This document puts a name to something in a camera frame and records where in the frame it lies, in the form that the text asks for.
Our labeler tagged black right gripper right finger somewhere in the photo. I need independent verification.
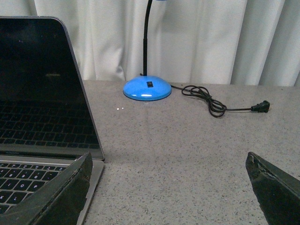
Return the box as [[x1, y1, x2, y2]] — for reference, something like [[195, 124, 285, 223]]
[[246, 152, 300, 225]]

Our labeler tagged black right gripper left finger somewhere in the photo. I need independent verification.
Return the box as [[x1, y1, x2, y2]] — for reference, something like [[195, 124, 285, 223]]
[[0, 152, 93, 225]]

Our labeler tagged silver laptop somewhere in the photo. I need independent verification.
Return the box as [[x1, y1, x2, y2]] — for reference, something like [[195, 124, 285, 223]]
[[0, 16, 105, 225]]

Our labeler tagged blue desk lamp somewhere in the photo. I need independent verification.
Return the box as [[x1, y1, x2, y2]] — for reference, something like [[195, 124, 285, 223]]
[[123, 0, 172, 101]]

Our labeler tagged white curtain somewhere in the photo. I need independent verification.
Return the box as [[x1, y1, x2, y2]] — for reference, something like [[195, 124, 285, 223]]
[[0, 0, 300, 87]]

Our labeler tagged black lamp power cable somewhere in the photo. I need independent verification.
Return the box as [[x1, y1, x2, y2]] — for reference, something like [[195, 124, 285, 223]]
[[170, 84, 271, 118]]

